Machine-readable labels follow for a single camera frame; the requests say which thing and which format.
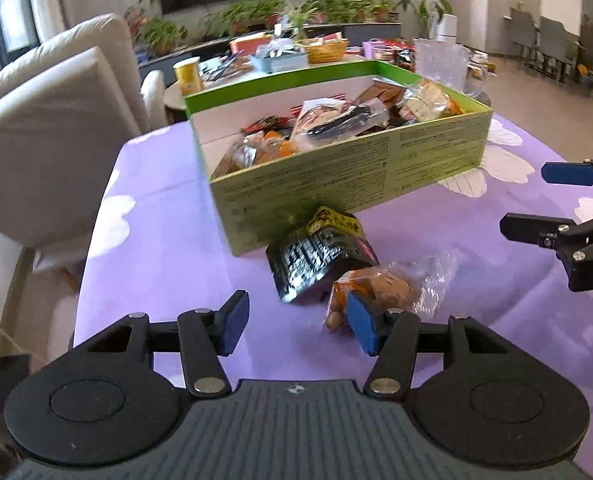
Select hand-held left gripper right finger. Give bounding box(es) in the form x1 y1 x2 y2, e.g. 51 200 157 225
346 292 514 401

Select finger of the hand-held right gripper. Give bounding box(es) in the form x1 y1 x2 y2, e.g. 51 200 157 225
541 155 593 187
499 207 593 259

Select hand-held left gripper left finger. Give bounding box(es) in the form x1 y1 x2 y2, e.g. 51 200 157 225
84 290 251 398

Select clear peanut snack packet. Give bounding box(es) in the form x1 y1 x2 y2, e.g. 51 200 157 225
323 251 459 335

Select black yellow snack packet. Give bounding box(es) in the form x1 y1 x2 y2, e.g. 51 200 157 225
265 205 379 303

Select green cardboard box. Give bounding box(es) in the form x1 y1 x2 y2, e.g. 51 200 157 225
184 58 493 257

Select pale yellow cracker packet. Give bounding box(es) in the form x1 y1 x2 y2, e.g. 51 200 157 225
399 80 464 123

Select clear snack packet orange edges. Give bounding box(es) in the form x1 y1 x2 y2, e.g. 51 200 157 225
211 130 299 178

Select clear black snack packet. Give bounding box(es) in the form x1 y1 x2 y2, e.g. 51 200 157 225
291 105 392 146

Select small black red snack packet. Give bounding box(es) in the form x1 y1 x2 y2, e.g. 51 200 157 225
241 116 290 133

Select brown gold snack packet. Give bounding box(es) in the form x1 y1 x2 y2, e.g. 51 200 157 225
353 82 407 111

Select purple floral tablecloth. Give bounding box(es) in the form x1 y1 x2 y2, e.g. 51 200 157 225
74 115 593 480

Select grey dining chair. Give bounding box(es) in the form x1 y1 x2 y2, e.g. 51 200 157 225
509 6 539 63
539 16 579 86

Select clear glass mug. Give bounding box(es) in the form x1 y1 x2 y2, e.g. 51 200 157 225
413 37 489 98

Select white plant pot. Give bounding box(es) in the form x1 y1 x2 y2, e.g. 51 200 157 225
429 12 462 43

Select large leaf plant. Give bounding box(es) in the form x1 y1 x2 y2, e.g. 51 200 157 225
393 0 454 26

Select pink container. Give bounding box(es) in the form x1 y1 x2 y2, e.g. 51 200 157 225
362 39 394 61

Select yellow can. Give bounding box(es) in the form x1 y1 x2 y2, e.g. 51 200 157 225
173 56 204 97

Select green potted plant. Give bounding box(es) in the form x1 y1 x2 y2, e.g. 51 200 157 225
141 19 187 56
363 0 397 23
309 0 364 23
204 0 282 36

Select beige sofa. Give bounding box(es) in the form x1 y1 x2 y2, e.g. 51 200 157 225
0 12 170 276

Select blue tray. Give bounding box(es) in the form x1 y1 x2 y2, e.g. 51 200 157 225
249 45 309 75

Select wicker basket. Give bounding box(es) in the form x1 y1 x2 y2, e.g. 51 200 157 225
301 37 349 64

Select orange box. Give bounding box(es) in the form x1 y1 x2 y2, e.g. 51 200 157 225
229 34 272 56

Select spider plant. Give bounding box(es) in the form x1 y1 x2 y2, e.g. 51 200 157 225
284 2 317 41

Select red flower decoration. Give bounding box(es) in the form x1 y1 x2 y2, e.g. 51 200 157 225
124 5 147 41

